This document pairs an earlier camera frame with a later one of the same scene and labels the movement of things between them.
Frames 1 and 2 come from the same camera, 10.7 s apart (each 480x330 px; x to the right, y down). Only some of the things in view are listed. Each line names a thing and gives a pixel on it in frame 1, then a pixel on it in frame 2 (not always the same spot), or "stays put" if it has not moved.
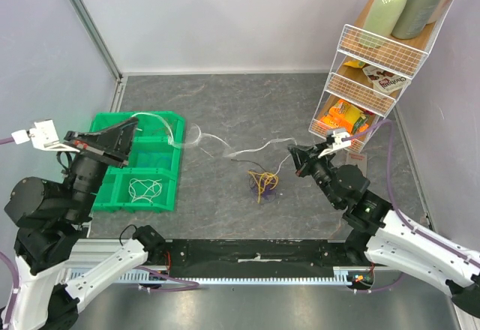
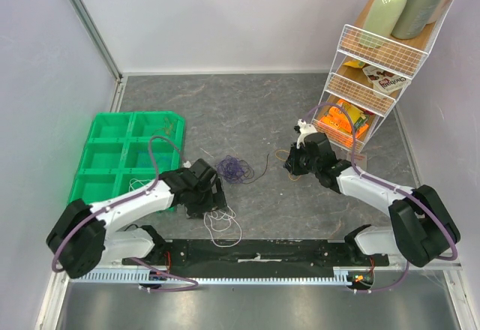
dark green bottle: (420, 5) stays put
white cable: (196, 136) -> (223, 227)
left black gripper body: (91, 143) -> (205, 200)
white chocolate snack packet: (384, 81) stays put
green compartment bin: (145, 183) stays put
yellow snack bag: (355, 64) stays put
